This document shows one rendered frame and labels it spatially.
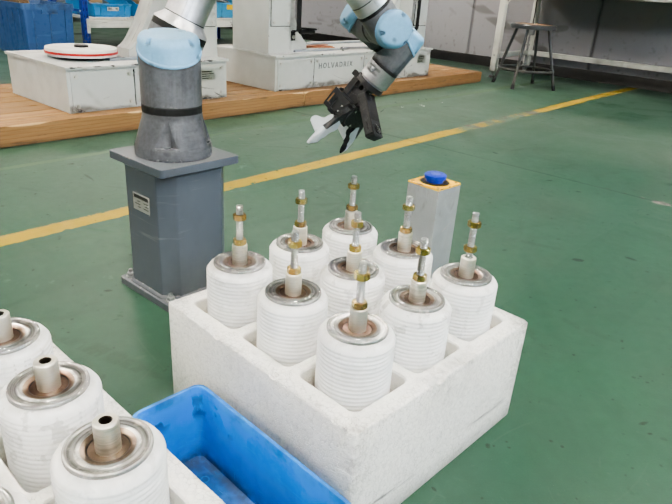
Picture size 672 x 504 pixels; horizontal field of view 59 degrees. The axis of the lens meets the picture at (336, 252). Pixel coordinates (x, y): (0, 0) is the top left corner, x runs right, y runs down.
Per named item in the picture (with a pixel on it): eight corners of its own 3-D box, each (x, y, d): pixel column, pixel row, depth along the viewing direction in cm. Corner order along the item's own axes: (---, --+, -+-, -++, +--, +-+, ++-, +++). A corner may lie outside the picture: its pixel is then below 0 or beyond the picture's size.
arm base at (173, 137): (120, 150, 121) (116, 100, 117) (183, 139, 131) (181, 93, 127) (163, 167, 112) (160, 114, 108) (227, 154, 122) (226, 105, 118)
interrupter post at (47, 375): (32, 387, 59) (27, 359, 58) (56, 377, 61) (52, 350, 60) (42, 399, 58) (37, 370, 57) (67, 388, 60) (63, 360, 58)
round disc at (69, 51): (32, 54, 264) (30, 41, 262) (96, 52, 285) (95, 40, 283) (65, 63, 246) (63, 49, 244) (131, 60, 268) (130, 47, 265)
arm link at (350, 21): (369, -7, 126) (406, 25, 131) (352, -9, 136) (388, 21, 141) (348, 26, 127) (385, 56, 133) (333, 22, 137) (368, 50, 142)
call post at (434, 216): (390, 327, 122) (406, 181, 110) (411, 316, 127) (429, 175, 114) (417, 342, 118) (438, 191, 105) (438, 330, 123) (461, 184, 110)
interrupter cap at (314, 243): (333, 246, 96) (333, 242, 96) (298, 259, 91) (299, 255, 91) (300, 232, 101) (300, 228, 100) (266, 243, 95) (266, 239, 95)
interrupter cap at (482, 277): (435, 265, 92) (435, 261, 92) (483, 266, 92) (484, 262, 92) (446, 288, 85) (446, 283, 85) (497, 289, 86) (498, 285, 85)
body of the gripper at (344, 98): (337, 111, 154) (367, 73, 149) (356, 133, 151) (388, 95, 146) (320, 104, 147) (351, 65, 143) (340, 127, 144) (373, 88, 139)
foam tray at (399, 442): (173, 398, 98) (167, 301, 90) (340, 320, 124) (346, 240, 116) (344, 551, 73) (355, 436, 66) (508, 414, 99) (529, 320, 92)
